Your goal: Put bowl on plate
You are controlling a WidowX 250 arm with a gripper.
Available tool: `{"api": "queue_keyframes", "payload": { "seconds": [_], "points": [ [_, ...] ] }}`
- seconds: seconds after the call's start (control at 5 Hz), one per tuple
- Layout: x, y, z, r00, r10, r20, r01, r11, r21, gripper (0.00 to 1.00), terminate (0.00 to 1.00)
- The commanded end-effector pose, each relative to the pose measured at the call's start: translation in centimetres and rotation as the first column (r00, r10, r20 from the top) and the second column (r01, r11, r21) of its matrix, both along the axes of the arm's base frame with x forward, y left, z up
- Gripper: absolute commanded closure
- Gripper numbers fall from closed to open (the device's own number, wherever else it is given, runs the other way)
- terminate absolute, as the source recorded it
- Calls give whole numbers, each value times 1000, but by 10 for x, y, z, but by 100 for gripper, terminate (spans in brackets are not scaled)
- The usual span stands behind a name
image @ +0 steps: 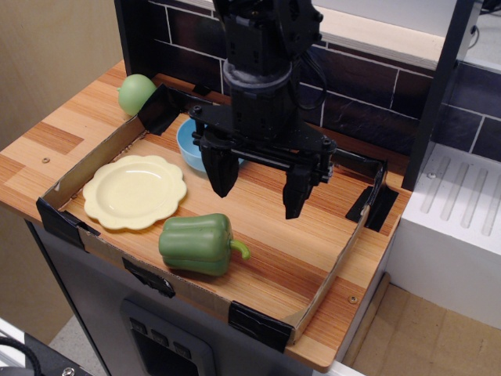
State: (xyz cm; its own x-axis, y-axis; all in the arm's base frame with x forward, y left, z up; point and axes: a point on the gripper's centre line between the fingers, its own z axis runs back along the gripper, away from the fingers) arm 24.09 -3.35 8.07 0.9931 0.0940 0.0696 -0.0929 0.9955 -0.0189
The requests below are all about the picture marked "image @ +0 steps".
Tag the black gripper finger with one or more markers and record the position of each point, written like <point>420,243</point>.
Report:
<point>221,164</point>
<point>299,184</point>

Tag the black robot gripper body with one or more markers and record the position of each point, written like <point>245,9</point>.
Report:
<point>264,122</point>

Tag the light blue bowl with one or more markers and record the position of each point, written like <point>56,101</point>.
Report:
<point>190,152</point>

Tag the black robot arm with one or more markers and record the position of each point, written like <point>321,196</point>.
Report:
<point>267,42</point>

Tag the pale yellow scalloped plate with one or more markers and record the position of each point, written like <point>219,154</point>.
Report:
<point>134,192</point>

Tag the green toy bell pepper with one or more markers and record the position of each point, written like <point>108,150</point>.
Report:
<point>202,244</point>

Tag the light green round toy fruit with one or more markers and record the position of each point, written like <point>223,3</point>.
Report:
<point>135,90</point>

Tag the cardboard fence with black tape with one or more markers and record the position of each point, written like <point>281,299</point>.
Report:
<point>300,272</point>

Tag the white toy sink drainboard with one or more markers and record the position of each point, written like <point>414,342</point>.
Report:
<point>447,245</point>

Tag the grey toy oven panel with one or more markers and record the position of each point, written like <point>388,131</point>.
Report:
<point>163,348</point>

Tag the black vertical post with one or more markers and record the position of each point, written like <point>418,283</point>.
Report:
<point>454,50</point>

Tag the black device with cable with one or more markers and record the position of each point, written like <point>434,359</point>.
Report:
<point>32,357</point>

